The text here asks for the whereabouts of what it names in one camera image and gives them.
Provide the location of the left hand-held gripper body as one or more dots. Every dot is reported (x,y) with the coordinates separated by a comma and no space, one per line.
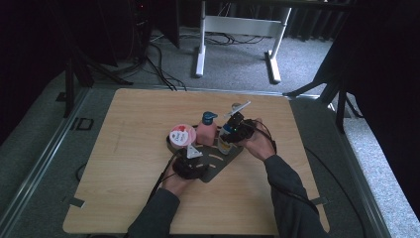
(186,167)

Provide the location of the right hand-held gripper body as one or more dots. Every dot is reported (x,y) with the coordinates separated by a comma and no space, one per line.
(244,130)

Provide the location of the black slotted corner rack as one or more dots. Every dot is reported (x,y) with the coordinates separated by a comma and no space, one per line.
(218,162)

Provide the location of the white bottle with blue cap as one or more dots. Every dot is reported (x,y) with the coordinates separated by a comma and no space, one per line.
(224,147)

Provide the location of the pink pump bottle blue pump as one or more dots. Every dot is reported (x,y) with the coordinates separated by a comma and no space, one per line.
(206,134)

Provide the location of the pink tub with white lid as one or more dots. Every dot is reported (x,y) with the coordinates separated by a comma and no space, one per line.
(182,136)

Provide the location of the person's left hand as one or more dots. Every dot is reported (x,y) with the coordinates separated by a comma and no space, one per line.
(176,185)

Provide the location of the person's right hand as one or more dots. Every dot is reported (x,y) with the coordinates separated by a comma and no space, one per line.
(262,145)

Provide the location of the grey round table grommet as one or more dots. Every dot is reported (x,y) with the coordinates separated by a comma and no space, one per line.
(235,105)

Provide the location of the black metal stand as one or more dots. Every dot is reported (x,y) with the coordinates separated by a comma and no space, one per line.
(340,109)
(69,89)

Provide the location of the grey tape strip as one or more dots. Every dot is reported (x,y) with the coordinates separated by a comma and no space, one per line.
(76,202)
(321,200)

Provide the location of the white metal desk frame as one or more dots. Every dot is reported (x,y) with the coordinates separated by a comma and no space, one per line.
(241,25)

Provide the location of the black rectangular floor frame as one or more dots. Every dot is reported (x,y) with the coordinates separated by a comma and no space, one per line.
(79,124)

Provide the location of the aluminium floor rail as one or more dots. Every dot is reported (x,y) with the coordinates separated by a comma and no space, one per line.
(39,158)
(360,172)

